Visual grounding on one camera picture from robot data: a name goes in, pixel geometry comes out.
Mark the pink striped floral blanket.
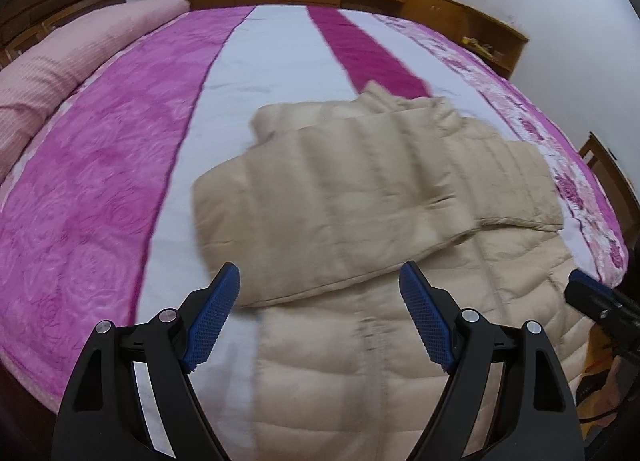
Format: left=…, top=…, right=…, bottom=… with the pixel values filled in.
left=0, top=5, right=628, bottom=414

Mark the wooden chair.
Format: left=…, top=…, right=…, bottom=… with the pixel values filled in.
left=580, top=132, right=636, bottom=242

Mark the small yellow shelf clutter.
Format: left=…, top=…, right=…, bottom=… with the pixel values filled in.
left=462, top=36, right=503, bottom=59

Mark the dark wooden headboard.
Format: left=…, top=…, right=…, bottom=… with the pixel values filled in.
left=0, top=0, right=128, bottom=69

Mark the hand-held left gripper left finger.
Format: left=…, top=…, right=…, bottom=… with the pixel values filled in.
left=50, top=262, right=241, bottom=461

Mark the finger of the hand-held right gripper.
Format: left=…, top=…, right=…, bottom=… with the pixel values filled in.
left=564, top=268, right=640, bottom=342

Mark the beige down jacket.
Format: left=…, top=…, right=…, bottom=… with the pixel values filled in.
left=192, top=81, right=593, bottom=461

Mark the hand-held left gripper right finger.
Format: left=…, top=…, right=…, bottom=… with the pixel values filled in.
left=399, top=260, right=586, bottom=461

